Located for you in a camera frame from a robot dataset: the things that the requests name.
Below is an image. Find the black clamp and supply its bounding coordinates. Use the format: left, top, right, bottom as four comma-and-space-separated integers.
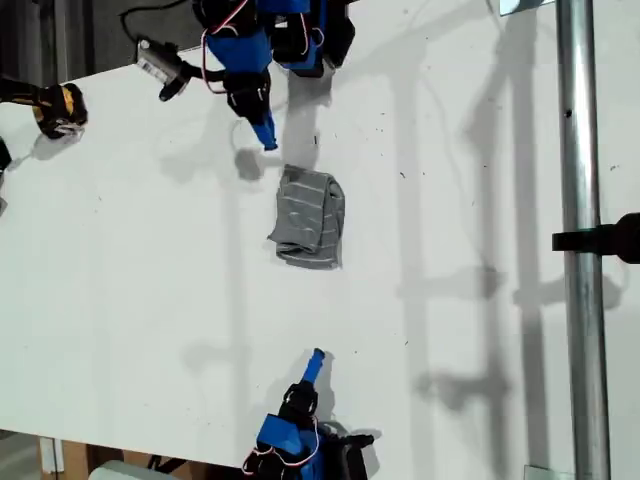
551, 212, 640, 264

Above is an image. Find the arm red white wire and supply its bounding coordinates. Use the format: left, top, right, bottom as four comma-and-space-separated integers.
242, 419, 322, 476

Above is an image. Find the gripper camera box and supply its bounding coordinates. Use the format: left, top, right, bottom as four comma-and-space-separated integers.
330, 444, 369, 480
135, 38, 184, 84

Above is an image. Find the gripper red white wire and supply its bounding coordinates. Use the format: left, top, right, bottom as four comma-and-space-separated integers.
199, 0, 251, 95

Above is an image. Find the grey striped towel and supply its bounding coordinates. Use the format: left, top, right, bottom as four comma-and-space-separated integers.
266, 163, 347, 272

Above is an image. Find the steel post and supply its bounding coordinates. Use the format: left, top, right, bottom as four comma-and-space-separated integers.
554, 0, 614, 480

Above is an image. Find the yellow black power drill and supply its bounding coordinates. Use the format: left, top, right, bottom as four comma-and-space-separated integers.
0, 73, 90, 140

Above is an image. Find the white plastic container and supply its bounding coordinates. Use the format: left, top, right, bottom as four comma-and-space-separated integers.
89, 459, 156, 480

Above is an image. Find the white bracket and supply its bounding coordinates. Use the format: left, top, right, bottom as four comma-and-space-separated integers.
39, 436, 65, 474

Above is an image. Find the black camera cable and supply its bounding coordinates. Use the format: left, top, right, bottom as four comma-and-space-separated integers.
119, 0, 186, 45

